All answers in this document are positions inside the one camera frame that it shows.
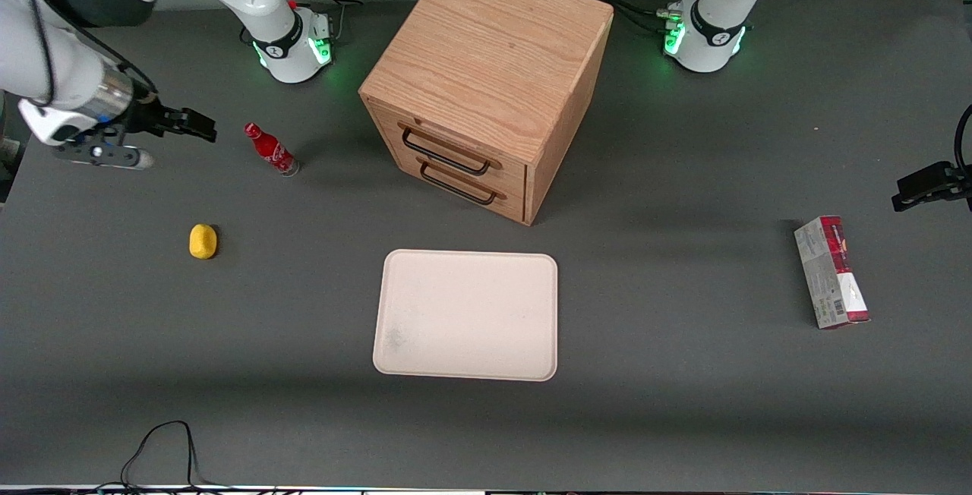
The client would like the wooden drawer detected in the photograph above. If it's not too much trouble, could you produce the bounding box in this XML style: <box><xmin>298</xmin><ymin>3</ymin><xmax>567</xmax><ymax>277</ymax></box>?
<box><xmin>368</xmin><ymin>102</ymin><xmax>529</xmax><ymax>196</ymax></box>
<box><xmin>376</xmin><ymin>138</ymin><xmax>527</xmax><ymax>223</ymax></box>

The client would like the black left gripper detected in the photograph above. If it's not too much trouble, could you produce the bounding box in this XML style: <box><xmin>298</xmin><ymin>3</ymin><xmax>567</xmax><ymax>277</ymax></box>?
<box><xmin>892</xmin><ymin>161</ymin><xmax>972</xmax><ymax>213</ymax></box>

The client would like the wooden upper drawer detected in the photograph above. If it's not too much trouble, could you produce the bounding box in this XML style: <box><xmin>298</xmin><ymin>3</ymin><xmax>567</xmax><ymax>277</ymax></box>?
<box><xmin>368</xmin><ymin>102</ymin><xmax>529</xmax><ymax>196</ymax></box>

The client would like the black upper drawer handle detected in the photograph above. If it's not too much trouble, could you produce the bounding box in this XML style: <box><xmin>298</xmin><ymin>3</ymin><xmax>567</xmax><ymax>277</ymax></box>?
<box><xmin>401</xmin><ymin>128</ymin><xmax>492</xmax><ymax>177</ymax></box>

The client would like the grey and red carton box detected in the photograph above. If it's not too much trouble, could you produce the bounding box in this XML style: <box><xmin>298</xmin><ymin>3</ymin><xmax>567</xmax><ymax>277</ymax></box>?
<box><xmin>794</xmin><ymin>216</ymin><xmax>871</xmax><ymax>329</ymax></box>

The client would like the wooden lower drawer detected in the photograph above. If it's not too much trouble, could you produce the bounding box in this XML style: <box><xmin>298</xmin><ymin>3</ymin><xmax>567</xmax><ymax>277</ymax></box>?
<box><xmin>376</xmin><ymin>138</ymin><xmax>527</xmax><ymax>223</ymax></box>

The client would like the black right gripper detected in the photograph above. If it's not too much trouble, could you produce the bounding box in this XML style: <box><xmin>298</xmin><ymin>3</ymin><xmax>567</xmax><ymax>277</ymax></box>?
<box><xmin>121</xmin><ymin>94</ymin><xmax>218</xmax><ymax>143</ymax></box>

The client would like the red coke bottle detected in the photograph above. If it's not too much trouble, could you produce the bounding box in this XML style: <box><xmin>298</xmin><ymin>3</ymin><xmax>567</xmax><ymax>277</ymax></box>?
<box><xmin>244</xmin><ymin>122</ymin><xmax>300</xmax><ymax>177</ymax></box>

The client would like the wooden two-drawer cabinet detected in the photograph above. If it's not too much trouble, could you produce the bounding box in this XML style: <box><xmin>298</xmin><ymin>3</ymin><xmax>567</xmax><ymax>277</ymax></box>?
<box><xmin>358</xmin><ymin>0</ymin><xmax>614</xmax><ymax>226</ymax></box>

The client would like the yellow lemon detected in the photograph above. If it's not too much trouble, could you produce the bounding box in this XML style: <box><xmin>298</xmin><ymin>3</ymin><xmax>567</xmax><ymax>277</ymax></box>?
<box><xmin>189</xmin><ymin>224</ymin><xmax>219</xmax><ymax>260</ymax></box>

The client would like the black lower drawer handle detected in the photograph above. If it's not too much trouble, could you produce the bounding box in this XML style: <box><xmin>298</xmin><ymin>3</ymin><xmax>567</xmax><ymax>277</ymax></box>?
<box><xmin>419</xmin><ymin>161</ymin><xmax>499</xmax><ymax>206</ymax></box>

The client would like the black drawer handle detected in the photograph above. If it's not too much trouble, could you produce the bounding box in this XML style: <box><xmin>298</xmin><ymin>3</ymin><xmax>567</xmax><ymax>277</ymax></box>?
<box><xmin>419</xmin><ymin>161</ymin><xmax>499</xmax><ymax>206</ymax></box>
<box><xmin>401</xmin><ymin>128</ymin><xmax>492</xmax><ymax>177</ymax></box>

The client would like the cream rectangular tray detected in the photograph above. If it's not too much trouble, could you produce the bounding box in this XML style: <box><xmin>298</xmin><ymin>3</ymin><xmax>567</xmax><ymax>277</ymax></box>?
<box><xmin>372</xmin><ymin>249</ymin><xmax>559</xmax><ymax>383</ymax></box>

